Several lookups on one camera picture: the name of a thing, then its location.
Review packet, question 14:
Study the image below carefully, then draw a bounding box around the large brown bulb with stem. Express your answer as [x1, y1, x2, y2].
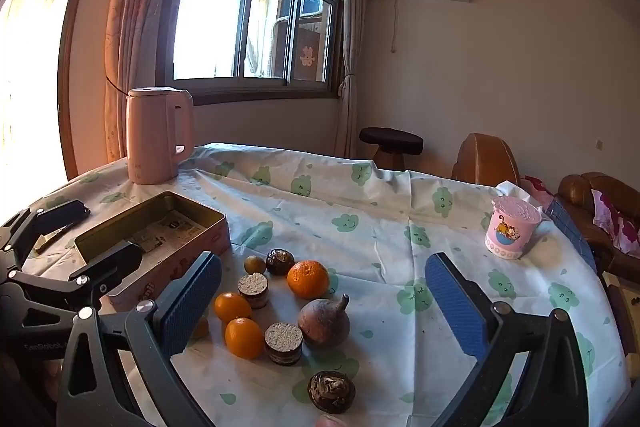
[297, 293, 352, 350]

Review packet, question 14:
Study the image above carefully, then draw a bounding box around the black round stool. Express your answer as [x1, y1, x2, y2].
[359, 127, 425, 170]

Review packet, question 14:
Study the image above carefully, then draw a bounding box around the wooden framed glass door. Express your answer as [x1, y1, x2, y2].
[0, 0, 109, 188]

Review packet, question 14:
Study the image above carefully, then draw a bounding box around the blue chequered cloth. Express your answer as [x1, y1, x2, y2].
[545, 197, 599, 276]

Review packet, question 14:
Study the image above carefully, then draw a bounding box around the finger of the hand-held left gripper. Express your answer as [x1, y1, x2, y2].
[0, 199, 92, 278]
[9, 241, 144, 317]

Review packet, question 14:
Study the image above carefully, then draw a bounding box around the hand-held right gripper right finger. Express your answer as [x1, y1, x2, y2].
[424, 252, 592, 427]

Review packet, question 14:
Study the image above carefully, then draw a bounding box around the white air conditioner pipe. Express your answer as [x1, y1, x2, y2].
[367, 0, 402, 55]

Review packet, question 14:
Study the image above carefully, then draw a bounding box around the pink cartoon cup with lid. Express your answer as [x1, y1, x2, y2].
[484, 195, 543, 261]

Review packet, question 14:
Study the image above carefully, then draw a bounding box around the small orange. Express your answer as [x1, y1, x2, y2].
[214, 291, 252, 323]
[224, 317, 265, 360]

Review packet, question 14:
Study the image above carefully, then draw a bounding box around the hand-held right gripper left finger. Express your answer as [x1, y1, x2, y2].
[57, 251, 223, 427]

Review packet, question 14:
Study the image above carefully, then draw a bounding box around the brown leather sofa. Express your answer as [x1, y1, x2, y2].
[557, 172, 640, 288]

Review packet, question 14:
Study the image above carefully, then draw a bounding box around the pink electric kettle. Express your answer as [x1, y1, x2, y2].
[125, 87, 196, 186]

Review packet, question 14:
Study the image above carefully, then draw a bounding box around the white tissue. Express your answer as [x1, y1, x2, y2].
[495, 180, 532, 202]

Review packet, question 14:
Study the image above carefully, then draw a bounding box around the sliding window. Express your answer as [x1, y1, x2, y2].
[160, 0, 347, 105]

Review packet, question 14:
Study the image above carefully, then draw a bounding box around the floral pillow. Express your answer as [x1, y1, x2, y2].
[591, 189, 640, 254]

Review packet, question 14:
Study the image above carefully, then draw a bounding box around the white cloud print tablecloth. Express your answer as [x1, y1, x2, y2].
[0, 143, 632, 427]

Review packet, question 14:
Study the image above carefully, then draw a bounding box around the pink metal tin box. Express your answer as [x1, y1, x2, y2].
[74, 191, 232, 313]

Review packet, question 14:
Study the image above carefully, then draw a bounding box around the narrow pink curtain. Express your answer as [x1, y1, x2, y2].
[332, 0, 374, 158]

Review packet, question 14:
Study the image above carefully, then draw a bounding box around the pink cushion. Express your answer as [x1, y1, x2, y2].
[520, 174, 555, 208]

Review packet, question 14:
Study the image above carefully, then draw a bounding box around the large orange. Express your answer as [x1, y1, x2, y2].
[286, 260, 331, 300]

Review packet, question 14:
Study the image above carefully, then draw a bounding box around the wide pink curtain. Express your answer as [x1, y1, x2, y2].
[102, 0, 202, 164]

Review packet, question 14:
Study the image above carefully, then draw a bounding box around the printed paper leaflet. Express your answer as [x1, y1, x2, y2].
[122, 209, 208, 255]

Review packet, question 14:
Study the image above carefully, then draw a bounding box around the brown leather armchair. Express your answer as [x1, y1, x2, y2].
[452, 133, 522, 188]

